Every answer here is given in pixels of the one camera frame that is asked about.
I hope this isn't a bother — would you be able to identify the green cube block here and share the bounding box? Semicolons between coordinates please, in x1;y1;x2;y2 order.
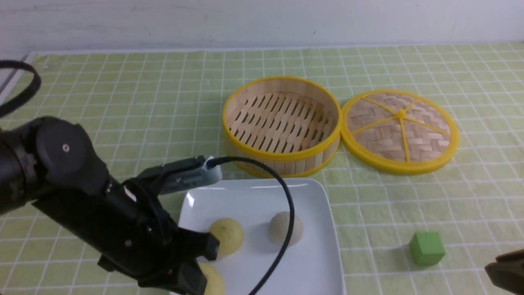
409;231;446;266

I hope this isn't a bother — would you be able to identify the white square plate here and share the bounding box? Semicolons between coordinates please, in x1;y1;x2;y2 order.
178;179;346;295

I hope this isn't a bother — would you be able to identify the beige steamed bun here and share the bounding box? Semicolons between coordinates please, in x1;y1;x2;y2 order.
268;211;304;246

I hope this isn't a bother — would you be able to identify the bamboo steamer basket yellow rim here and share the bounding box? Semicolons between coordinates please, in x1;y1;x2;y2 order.
221;76;342;177

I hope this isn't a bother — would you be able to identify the black cable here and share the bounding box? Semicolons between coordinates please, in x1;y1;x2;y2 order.
207;156;296;295

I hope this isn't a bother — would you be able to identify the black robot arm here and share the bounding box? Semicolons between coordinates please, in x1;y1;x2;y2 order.
1;116;296;295

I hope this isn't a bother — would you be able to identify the yellow steamed bun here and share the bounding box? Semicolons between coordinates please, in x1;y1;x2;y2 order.
208;218;244;258
198;263;225;295

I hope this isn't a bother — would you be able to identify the woven bamboo steamer lid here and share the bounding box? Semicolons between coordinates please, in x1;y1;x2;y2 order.
341;89;460;175

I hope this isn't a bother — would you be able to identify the green checkered tablecloth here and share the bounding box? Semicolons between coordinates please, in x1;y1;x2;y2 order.
1;43;524;295

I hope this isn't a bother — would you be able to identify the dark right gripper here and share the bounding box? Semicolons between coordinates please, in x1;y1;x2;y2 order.
484;250;524;295

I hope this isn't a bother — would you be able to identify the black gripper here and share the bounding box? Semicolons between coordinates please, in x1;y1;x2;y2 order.
33;166;220;295

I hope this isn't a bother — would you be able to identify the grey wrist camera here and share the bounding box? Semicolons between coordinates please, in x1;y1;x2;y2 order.
160;155;223;195

